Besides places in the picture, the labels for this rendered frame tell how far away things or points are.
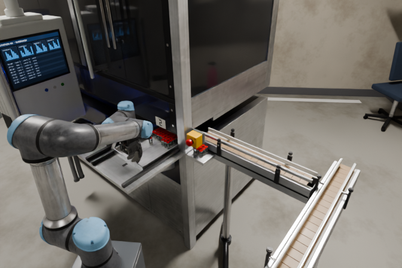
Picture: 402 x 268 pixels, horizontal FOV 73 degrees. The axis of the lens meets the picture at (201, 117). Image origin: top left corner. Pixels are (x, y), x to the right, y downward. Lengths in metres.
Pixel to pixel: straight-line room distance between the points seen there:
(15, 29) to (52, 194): 1.19
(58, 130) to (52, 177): 0.21
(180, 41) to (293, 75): 3.37
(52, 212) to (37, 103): 1.13
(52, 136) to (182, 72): 0.71
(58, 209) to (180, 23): 0.90
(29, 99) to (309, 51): 3.65
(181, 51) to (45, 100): 1.15
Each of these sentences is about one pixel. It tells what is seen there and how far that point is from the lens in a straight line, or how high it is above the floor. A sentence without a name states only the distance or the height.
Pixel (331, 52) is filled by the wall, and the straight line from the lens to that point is 4.56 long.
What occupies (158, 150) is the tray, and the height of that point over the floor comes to 0.88.
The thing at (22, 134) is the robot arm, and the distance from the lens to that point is 0.97.
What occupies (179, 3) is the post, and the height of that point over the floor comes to 1.69.
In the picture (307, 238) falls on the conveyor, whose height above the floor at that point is 0.93.
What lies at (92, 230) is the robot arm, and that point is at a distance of 1.12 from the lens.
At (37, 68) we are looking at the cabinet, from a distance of 2.09.
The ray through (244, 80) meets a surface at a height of 1.15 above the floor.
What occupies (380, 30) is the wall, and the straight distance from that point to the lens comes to 4.73.
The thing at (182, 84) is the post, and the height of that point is 1.31.
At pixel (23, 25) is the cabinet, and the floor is 1.54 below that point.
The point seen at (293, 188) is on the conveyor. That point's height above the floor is 0.90.
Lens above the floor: 1.84
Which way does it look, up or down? 29 degrees down
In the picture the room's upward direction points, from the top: 1 degrees counter-clockwise
